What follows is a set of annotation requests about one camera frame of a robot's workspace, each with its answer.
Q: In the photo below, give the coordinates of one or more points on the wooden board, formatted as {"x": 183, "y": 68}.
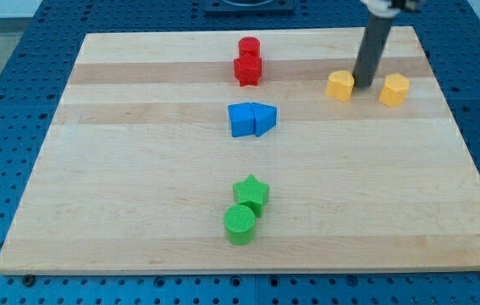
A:
{"x": 136, "y": 171}

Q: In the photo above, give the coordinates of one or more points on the green star block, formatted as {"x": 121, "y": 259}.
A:
{"x": 252, "y": 193}

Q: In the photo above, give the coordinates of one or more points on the yellow heart block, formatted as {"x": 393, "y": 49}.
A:
{"x": 340, "y": 85}

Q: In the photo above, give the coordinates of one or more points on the green cylinder block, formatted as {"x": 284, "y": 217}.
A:
{"x": 240, "y": 225}

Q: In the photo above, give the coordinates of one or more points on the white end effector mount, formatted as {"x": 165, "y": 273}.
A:
{"x": 390, "y": 8}

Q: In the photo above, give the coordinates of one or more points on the yellow hexagon block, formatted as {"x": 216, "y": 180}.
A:
{"x": 394, "y": 91}

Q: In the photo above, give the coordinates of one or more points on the red star block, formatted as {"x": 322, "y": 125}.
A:
{"x": 248, "y": 69}

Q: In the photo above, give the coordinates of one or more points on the blue cube block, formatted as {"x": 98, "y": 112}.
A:
{"x": 242, "y": 119}

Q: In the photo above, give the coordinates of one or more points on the blue triangle block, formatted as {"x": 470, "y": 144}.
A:
{"x": 265, "y": 117}

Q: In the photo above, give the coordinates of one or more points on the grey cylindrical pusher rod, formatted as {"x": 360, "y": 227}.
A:
{"x": 371, "y": 49}

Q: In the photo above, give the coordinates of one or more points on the red cylinder block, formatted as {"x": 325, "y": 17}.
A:
{"x": 249, "y": 45}

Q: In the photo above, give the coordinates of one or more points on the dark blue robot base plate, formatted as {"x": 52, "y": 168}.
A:
{"x": 248, "y": 6}

